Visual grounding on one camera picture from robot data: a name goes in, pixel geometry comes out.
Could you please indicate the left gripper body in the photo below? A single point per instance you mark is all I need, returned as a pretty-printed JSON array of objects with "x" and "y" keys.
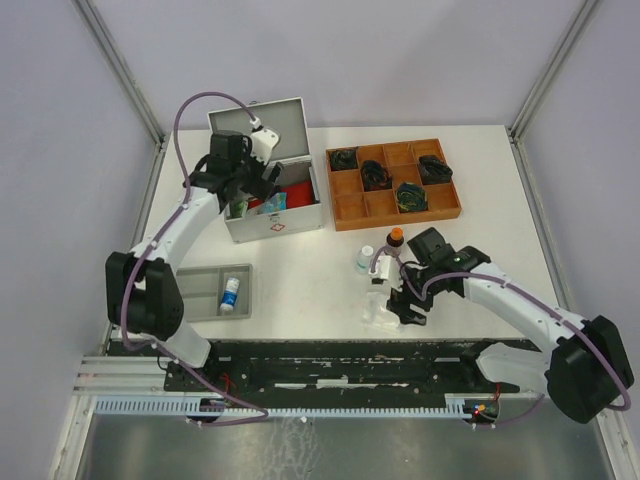
[{"x": 250, "y": 173}]

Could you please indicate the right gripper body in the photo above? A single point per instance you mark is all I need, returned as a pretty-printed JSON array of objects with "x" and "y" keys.
[{"x": 418, "y": 287}]

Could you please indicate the blue cotton swab packet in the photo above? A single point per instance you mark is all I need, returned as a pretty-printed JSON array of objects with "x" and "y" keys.
[{"x": 277, "y": 203}]

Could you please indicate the red first aid pouch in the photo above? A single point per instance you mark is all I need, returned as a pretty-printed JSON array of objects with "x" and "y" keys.
[{"x": 298, "y": 195}]

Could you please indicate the grey metal box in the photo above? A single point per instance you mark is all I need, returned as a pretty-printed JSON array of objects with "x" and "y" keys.
[{"x": 286, "y": 117}]

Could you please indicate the brown bottle orange cap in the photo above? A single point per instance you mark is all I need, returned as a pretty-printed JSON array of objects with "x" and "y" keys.
[{"x": 395, "y": 238}]

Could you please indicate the white gauze packet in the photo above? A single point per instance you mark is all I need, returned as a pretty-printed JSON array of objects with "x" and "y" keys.
[{"x": 377, "y": 317}]

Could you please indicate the white blue bottle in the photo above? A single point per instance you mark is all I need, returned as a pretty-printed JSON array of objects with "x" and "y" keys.
[{"x": 229, "y": 295}]

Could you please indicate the small green packet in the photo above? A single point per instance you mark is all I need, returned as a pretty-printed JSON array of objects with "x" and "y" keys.
[{"x": 239, "y": 208}]

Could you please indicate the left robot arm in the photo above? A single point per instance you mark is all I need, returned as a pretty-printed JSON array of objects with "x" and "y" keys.
[{"x": 141, "y": 287}]

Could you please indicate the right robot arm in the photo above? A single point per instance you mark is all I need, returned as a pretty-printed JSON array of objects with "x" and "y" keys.
[{"x": 580, "y": 364}]

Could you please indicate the small white bottle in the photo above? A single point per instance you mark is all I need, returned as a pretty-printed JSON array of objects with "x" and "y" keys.
[{"x": 364, "y": 258}]

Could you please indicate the rolled tie green pattern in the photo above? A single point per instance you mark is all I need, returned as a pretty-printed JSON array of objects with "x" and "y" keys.
[{"x": 343, "y": 159}]

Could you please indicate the rolled tie yellow blue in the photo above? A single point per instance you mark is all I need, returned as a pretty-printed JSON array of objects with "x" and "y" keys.
[{"x": 411, "y": 198}]

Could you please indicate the wooden compartment tray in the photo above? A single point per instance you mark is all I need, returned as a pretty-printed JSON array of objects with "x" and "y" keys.
[{"x": 354, "y": 209}]

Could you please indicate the rolled tie dark dotted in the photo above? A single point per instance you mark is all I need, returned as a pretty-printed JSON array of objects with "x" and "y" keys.
[{"x": 433, "y": 170}]

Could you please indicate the grey plastic insert tray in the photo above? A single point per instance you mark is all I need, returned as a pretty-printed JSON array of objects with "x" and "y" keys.
[{"x": 203, "y": 289}]

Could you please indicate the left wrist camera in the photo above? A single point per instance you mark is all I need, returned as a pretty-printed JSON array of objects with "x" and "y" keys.
[{"x": 264, "y": 141}]

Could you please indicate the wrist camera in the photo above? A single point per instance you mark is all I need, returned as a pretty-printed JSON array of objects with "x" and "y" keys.
[
  {"x": 385, "y": 272},
  {"x": 264, "y": 141}
]

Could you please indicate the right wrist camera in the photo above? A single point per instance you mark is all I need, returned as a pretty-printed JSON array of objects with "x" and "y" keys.
[{"x": 385, "y": 272}]

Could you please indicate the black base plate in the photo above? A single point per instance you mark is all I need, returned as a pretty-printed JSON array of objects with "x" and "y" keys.
[{"x": 319, "y": 374}]

